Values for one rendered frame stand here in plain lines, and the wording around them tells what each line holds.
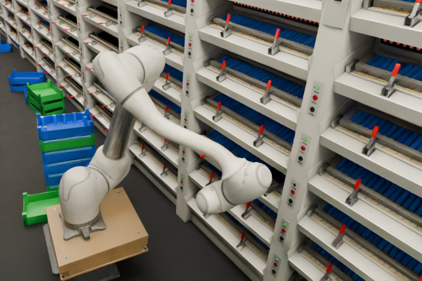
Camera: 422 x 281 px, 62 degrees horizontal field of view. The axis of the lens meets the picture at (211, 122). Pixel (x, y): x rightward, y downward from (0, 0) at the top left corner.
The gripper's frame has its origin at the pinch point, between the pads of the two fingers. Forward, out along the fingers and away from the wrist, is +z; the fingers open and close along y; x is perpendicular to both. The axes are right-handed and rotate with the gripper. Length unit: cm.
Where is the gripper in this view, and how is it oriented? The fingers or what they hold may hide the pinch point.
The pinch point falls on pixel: (274, 178)
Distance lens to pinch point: 152.3
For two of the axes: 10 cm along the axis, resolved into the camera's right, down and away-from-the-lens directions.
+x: 2.0, -9.2, -3.5
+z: 7.3, -1.0, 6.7
